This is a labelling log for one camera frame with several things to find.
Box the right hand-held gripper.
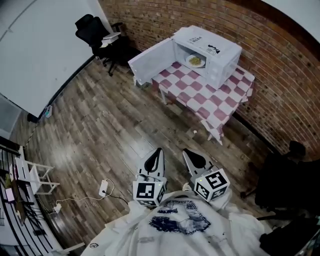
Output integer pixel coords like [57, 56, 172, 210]
[183, 149, 231, 203]

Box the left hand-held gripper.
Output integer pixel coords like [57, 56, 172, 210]
[132, 147, 168, 207]

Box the white plate of yellow food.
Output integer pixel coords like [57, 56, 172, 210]
[185, 54, 207, 69]

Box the white microwave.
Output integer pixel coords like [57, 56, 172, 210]
[127, 24, 243, 90]

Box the person's right forearm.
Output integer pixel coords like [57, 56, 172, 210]
[209, 187, 234, 214]

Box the person's left forearm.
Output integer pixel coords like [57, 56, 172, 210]
[126, 198, 151, 217]

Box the white power strip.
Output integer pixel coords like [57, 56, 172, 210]
[98, 178, 110, 197]

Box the pink white checkered tablecloth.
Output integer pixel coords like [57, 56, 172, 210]
[151, 61, 256, 146]

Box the person's white printed shirt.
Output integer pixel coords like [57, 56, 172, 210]
[79, 189, 274, 256]

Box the black padded office chair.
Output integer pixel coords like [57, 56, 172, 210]
[241, 139, 320, 219]

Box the black bag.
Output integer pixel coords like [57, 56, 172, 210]
[259, 223, 320, 256]

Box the white folding rack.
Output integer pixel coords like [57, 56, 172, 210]
[14, 156, 61, 196]

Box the white book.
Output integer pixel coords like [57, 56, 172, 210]
[184, 34, 222, 56]

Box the stack of white boxes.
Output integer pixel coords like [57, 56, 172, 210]
[101, 31, 122, 48]

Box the small pink device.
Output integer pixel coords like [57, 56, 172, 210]
[4, 188, 16, 202]

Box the black metal rack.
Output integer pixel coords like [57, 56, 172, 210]
[0, 136, 52, 256]

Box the black mesh office chair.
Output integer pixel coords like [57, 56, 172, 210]
[74, 13, 131, 77]

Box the black cable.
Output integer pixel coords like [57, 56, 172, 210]
[106, 193, 131, 204]

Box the white cable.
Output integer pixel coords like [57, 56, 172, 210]
[55, 178, 116, 209]

